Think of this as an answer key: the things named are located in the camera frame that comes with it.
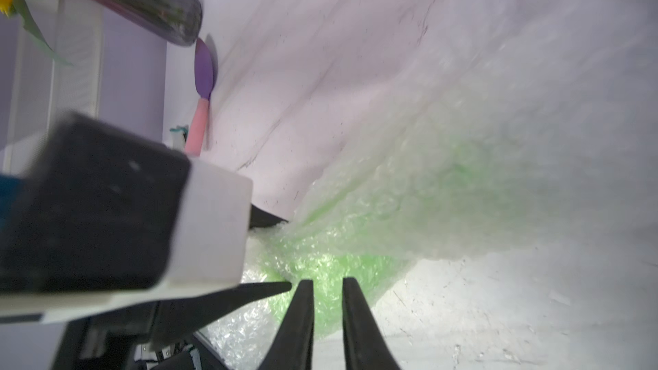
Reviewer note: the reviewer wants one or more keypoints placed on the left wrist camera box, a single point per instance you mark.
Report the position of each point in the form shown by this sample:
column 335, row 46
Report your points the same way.
column 104, row 219

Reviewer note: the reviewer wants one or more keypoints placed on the clear bubble wrap sheet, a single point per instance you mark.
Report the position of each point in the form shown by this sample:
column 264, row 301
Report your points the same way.
column 564, row 95

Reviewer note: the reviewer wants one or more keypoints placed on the lower white mesh basket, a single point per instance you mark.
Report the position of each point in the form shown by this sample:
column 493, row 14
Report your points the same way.
column 36, row 88

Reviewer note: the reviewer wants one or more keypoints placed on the green white garden glove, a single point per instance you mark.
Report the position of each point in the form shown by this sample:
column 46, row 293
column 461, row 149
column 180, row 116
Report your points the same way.
column 179, row 137

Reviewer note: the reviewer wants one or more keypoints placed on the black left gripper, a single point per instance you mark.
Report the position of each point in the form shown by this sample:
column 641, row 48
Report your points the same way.
column 154, row 335

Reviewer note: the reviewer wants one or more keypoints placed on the purple trowel pink handle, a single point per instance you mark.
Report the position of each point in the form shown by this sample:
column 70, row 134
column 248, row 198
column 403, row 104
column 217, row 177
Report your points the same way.
column 204, row 84

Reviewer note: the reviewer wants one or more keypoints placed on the green plastic wine glass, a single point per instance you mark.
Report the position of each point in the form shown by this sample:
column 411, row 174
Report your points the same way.
column 373, row 218

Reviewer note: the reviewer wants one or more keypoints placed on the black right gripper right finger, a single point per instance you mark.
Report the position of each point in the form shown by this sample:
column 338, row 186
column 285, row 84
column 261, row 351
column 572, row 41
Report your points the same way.
column 364, row 345

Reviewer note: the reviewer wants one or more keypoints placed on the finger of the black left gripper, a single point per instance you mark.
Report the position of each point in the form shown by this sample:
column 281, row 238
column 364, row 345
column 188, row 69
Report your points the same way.
column 260, row 219

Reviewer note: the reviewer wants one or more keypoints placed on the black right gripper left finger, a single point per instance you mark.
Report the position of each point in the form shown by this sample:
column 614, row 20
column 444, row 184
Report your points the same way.
column 292, row 347

